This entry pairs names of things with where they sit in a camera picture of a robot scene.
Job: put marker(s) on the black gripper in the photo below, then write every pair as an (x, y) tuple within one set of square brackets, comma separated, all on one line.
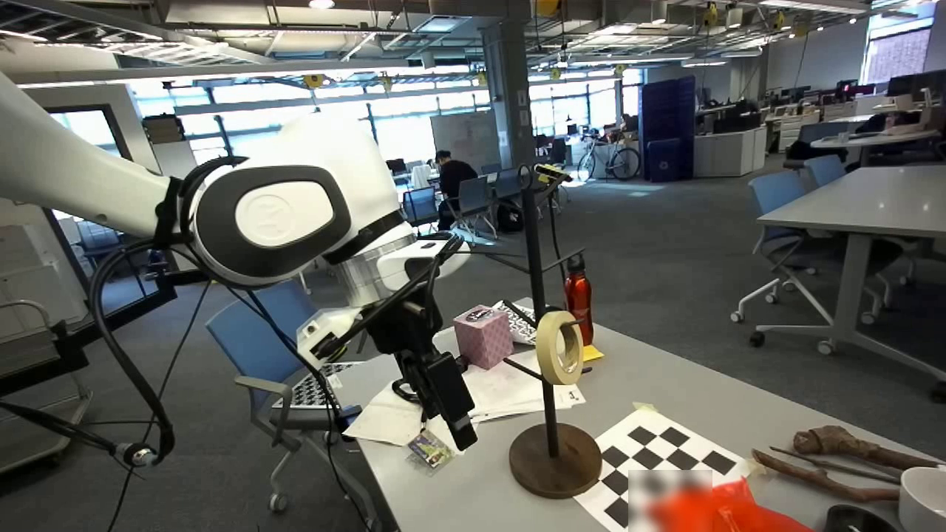
[(403, 327)]

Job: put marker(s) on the white masking tape roll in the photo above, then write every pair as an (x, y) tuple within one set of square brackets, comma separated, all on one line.
[(560, 348)]

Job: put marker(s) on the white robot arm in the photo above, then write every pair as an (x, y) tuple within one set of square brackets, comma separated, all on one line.
[(316, 196)]

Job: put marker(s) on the pink tissue box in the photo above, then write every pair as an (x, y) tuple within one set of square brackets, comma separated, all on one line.
[(483, 335)]

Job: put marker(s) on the fiducial marker sheet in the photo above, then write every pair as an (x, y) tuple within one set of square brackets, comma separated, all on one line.
[(518, 324)]

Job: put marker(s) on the white paper sheets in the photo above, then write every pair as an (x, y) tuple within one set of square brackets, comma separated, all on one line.
[(502, 391)]

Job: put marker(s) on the small card tag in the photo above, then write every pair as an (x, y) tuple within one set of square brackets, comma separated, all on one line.
[(430, 450)]

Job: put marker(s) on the blue office chair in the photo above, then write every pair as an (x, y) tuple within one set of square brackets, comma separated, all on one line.
[(286, 397)]

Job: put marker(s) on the person in black shirt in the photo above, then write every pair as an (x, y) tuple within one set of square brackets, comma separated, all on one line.
[(450, 175)]

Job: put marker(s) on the red fire extinguisher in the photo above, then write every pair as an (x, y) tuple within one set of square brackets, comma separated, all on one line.
[(577, 289)]

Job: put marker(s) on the yellow sticky notes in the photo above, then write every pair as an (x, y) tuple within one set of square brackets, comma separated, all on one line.
[(592, 355)]

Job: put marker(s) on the dark wooden hanger stand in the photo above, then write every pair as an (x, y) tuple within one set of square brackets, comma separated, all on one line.
[(549, 459)]

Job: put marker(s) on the black white checkerboard sheet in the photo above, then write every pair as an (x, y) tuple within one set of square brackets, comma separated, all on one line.
[(648, 459)]

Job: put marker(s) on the blue cabinet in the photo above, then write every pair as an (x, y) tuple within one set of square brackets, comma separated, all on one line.
[(669, 129)]

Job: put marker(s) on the brown wooden sticks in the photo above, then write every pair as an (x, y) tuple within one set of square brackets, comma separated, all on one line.
[(843, 465)]

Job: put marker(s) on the grey office table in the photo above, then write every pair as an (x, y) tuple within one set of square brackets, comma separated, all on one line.
[(867, 205)]

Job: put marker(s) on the white bowl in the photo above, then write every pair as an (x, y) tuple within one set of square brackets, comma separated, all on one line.
[(923, 502)]

